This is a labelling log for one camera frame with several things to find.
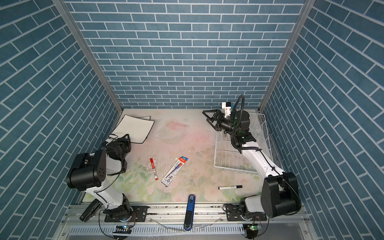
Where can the red marker pen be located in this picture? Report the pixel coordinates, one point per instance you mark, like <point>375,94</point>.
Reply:
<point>154,168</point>

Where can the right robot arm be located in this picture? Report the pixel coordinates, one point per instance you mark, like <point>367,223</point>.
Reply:
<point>280,194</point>

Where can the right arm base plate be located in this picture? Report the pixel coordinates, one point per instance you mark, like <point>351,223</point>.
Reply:
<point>235,213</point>

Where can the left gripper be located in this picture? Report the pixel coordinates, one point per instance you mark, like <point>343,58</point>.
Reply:
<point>125,142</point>

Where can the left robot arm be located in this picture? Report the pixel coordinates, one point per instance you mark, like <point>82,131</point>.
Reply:
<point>89,172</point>

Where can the circuit board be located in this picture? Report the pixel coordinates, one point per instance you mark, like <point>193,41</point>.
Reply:
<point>122,230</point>
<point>253,228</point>

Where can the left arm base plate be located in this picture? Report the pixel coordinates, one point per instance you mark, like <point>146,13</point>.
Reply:
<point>138,214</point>

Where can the white cable duct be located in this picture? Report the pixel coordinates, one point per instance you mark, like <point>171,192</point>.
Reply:
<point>157,230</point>

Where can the right circuit board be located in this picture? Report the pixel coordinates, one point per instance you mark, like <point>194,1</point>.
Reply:
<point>253,228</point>

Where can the blue black handheld device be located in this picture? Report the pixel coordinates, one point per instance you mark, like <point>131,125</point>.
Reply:
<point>189,216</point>

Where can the aluminium rail frame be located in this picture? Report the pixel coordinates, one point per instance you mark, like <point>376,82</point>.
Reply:
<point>152,220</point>

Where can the white square plate black rim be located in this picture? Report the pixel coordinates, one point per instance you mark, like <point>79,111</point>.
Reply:
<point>147,118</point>

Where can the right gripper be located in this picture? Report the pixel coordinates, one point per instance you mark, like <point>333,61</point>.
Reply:
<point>220,115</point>

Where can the left circuit board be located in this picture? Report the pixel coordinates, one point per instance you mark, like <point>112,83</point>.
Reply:
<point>122,230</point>

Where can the black white marker pen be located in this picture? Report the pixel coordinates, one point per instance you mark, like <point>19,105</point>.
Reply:
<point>230,187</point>

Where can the pen package red blue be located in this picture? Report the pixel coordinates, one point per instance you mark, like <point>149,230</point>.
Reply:
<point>180,162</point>

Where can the black clip on rail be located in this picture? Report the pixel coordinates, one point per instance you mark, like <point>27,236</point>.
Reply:
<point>91,210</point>

